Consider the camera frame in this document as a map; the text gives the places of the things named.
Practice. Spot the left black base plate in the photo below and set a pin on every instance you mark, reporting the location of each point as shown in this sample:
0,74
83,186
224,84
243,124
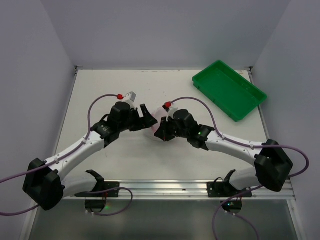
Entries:
111,188

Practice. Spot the green plastic tray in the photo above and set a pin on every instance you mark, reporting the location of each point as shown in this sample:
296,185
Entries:
228,90

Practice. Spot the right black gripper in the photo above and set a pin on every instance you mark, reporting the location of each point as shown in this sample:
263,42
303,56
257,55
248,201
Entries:
166,128

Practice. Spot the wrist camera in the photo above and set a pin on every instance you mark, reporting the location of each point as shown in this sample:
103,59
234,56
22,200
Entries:
168,108
129,98

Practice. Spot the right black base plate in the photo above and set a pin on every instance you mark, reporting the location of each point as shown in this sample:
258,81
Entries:
215,189

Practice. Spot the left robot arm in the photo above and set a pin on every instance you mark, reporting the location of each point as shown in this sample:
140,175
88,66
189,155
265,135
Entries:
44,178

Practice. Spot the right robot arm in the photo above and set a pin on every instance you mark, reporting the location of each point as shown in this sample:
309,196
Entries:
269,164

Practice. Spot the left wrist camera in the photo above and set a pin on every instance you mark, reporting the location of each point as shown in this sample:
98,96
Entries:
129,98

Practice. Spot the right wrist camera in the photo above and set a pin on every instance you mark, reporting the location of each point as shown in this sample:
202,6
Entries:
168,108

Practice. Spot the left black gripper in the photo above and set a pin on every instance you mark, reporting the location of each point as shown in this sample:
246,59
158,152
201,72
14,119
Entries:
138,121

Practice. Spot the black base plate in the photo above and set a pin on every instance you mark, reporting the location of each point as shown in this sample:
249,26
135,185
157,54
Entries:
215,189
111,188

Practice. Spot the aluminium mounting rail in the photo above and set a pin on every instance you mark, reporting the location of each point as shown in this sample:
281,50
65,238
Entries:
168,190

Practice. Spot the white mesh laundry bag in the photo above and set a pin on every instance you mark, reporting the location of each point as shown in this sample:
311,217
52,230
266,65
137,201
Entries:
149,132

